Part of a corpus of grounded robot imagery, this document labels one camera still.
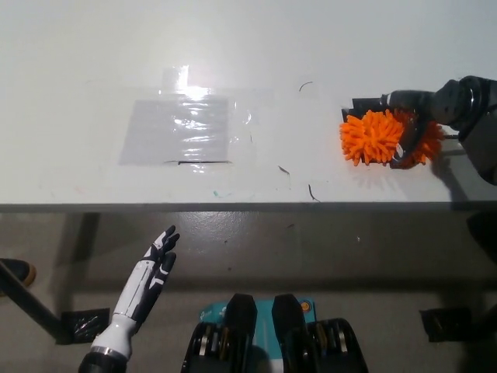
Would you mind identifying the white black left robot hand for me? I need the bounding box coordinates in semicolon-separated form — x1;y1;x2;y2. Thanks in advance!
111;225;181;326

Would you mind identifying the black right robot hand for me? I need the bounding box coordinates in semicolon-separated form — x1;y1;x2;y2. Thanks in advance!
381;76;474;170

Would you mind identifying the orange microfibre duster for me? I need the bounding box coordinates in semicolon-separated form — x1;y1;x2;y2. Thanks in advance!
339;109;460;167

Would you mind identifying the black teal robot torso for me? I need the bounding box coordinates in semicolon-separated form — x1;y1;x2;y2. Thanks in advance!
180;294;368;373

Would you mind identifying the black floor tape patch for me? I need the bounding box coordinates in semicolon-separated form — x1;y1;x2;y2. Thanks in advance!
61;309;111;346
419;308;474;343

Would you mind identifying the black diagonal bar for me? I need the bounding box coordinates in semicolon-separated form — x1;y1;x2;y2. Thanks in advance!
0;259;74;346

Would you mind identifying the black shoe tan sole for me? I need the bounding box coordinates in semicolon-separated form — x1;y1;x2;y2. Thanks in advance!
0;258;38;298

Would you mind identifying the black rounded object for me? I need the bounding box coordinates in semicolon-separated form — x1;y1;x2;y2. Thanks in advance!
465;212;497;273

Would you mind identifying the clear taped plastic sheet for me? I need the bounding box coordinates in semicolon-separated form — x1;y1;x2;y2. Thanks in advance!
118;99;230;166

